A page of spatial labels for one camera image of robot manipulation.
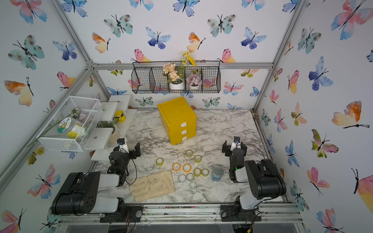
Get orange tape roll right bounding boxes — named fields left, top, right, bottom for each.
left=183, top=164, right=192, bottom=173

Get orange tape roll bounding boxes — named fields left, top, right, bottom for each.
left=183, top=164, right=192, bottom=173
left=172, top=163, right=181, bottom=172

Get clear tape roll bottom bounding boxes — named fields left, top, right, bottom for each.
left=189, top=182, right=197, bottom=190

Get yellow-green tape roll top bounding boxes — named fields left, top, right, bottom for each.
left=185, top=150, right=193, bottom=158

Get small green plant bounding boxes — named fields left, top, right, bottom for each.
left=97, top=120, right=116, bottom=131

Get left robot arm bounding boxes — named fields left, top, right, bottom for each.
left=51, top=138, right=141, bottom=216

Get purple flowers small pot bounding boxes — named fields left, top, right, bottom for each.
left=186, top=73, right=203, bottom=90

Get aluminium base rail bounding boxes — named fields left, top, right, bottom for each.
left=57, top=203, right=303, bottom=227

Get black wire wall basket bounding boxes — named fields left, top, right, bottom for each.
left=131, top=60, right=221, bottom=94

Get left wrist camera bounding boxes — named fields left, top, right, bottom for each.
left=117, top=138, right=129, bottom=154

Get white stepped shelf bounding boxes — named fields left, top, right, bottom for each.
left=85, top=95, right=137, bottom=162

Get peach flowers white pot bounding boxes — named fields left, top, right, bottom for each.
left=162, top=62, right=185, bottom=91

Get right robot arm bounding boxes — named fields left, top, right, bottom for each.
left=220, top=137, right=286, bottom=222

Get yellow three-drawer cabinet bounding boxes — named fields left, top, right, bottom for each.
left=157, top=97, right=197, bottom=145

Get clear acrylic box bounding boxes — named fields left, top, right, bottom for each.
left=37, top=96, right=103, bottom=152

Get green lid jar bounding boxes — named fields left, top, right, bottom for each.
left=57, top=117, right=87, bottom=139

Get clear tape roll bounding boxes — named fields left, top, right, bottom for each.
left=178, top=174, right=187, bottom=183
left=186, top=173, right=194, bottom=182
left=189, top=182, right=197, bottom=190

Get yellow artificial flower stem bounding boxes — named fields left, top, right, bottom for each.
left=180, top=51, right=197, bottom=73

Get orange tape roll left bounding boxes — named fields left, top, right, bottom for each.
left=172, top=163, right=181, bottom=172

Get blue tin can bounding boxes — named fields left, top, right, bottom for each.
left=211, top=166, right=224, bottom=182

